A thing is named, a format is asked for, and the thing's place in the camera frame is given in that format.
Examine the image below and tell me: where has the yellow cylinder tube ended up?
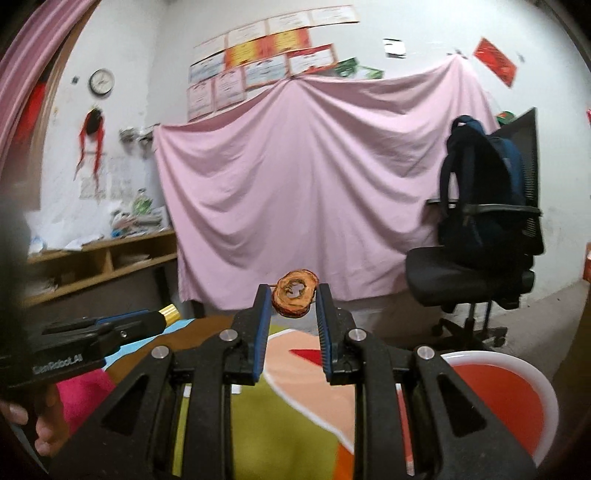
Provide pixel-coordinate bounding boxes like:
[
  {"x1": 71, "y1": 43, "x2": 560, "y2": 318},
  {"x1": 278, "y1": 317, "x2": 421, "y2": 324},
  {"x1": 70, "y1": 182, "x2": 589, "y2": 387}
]
[{"x1": 159, "y1": 304, "x2": 182, "y2": 327}]

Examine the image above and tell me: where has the dried orange fruit ring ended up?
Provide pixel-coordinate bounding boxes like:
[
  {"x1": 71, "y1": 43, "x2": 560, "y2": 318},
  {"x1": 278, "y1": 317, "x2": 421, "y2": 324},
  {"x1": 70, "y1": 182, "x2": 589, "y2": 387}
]
[{"x1": 270, "y1": 268, "x2": 321, "y2": 319}]

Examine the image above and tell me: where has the person's left hand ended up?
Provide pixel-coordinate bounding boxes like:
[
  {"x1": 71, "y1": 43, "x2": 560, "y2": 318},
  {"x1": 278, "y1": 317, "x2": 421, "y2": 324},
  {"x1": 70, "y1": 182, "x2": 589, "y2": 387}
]
[{"x1": 1, "y1": 385, "x2": 70, "y2": 458}]

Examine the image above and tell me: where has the orange bucket white rim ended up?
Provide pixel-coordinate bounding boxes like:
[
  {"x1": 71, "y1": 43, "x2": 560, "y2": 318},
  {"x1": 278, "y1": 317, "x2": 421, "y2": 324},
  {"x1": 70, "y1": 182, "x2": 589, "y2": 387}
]
[{"x1": 443, "y1": 351, "x2": 559, "y2": 465}]

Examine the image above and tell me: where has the wooden shelf unit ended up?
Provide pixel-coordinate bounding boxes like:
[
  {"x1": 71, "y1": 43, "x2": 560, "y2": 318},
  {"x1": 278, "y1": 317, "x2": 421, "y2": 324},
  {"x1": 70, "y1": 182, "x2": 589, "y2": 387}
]
[{"x1": 24, "y1": 229, "x2": 177, "y2": 307}]

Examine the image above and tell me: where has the colourful patchwork blanket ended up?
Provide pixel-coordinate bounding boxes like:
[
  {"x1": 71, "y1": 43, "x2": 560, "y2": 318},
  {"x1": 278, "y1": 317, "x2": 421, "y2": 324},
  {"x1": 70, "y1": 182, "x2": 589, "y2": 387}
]
[{"x1": 57, "y1": 314, "x2": 417, "y2": 480}]

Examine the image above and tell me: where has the stack of books on shelf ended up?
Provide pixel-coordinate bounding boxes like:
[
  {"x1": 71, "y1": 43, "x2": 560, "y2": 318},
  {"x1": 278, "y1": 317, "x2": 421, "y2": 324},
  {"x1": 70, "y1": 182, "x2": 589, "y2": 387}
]
[{"x1": 110, "y1": 206, "x2": 171, "y2": 238}]

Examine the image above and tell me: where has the black office chair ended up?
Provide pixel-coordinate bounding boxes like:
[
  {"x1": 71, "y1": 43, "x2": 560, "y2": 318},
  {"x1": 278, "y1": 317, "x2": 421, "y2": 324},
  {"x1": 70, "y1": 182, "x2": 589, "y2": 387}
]
[{"x1": 404, "y1": 107, "x2": 546, "y2": 349}]

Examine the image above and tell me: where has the green filled glass jar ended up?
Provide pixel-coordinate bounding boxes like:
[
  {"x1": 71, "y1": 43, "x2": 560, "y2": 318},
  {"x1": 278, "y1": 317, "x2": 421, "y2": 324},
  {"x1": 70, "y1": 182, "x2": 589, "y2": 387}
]
[{"x1": 132, "y1": 188, "x2": 152, "y2": 216}]

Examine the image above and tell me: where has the cardboard box on floor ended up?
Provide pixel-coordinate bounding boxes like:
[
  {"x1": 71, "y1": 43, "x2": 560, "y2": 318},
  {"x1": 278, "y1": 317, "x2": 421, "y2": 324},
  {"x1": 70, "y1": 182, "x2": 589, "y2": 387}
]
[{"x1": 582, "y1": 242, "x2": 591, "y2": 283}]

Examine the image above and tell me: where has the dark blue backpack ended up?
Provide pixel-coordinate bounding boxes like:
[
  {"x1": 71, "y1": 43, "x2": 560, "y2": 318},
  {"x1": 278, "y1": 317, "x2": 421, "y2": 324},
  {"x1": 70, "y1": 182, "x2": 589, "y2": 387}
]
[{"x1": 438, "y1": 115, "x2": 527, "y2": 258}]

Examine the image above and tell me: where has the pink hanging sheet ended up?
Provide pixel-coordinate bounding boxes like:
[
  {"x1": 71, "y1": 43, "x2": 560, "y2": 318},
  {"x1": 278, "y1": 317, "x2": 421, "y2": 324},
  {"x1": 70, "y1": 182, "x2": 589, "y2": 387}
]
[{"x1": 153, "y1": 59, "x2": 497, "y2": 311}]

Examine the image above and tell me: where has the red black wall ornament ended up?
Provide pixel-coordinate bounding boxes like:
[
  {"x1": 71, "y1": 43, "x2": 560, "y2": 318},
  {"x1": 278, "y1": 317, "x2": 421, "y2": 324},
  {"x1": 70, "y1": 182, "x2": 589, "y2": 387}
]
[{"x1": 74, "y1": 107, "x2": 105, "y2": 189}]

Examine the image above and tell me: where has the round wall clock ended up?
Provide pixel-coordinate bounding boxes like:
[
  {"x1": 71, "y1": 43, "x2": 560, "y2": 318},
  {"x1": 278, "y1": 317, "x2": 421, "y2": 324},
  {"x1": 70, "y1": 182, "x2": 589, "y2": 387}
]
[{"x1": 88, "y1": 68, "x2": 115, "y2": 97}]

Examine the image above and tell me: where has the wall certificates cluster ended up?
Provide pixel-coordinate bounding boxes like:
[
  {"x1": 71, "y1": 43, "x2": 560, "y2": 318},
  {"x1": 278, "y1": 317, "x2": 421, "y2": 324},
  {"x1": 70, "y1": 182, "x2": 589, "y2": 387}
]
[{"x1": 187, "y1": 5, "x2": 360, "y2": 121}]

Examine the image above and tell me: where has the red paper wall poster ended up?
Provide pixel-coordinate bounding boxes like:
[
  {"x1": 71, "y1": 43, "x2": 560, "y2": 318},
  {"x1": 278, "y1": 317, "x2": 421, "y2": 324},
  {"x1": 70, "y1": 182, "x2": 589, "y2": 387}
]
[{"x1": 474, "y1": 38, "x2": 517, "y2": 88}]

